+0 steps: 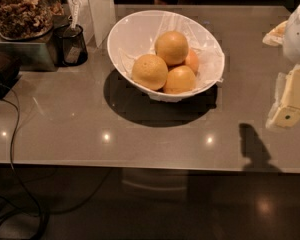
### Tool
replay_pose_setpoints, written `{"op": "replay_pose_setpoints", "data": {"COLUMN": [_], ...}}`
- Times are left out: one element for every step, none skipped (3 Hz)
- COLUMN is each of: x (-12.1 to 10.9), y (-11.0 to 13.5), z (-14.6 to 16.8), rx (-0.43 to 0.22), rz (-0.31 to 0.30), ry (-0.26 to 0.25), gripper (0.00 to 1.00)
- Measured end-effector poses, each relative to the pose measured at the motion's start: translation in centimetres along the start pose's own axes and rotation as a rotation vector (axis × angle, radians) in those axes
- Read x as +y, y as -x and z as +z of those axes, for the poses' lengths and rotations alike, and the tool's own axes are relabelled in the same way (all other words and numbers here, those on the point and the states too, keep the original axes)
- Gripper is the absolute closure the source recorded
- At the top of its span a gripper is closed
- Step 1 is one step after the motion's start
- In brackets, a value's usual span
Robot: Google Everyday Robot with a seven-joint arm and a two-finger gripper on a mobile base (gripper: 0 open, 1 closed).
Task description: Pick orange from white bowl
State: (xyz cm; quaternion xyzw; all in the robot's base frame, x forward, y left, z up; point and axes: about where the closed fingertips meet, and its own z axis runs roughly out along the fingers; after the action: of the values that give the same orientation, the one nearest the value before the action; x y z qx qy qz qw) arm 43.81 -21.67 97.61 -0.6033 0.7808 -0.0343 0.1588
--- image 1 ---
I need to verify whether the glass jar of nuts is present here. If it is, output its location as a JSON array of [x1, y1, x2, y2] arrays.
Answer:
[[0, 0, 53, 41]]

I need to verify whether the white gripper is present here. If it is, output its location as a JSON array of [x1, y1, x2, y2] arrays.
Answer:
[[262, 5, 300, 130]]

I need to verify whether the black mesh cup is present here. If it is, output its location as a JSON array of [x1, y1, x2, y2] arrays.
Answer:
[[53, 24, 88, 66]]

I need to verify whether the orange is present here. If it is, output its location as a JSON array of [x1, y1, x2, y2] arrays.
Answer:
[[154, 31, 189, 66], [184, 49, 199, 73], [163, 66, 196, 94], [132, 54, 168, 91]]

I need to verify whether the white ceramic bowl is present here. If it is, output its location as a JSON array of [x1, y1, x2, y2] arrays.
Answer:
[[107, 10, 225, 102]]

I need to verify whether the white utensil in cup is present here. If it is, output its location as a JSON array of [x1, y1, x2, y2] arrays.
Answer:
[[66, 0, 80, 36]]

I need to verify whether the black cable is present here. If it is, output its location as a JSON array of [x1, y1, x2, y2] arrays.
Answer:
[[0, 83, 113, 240]]

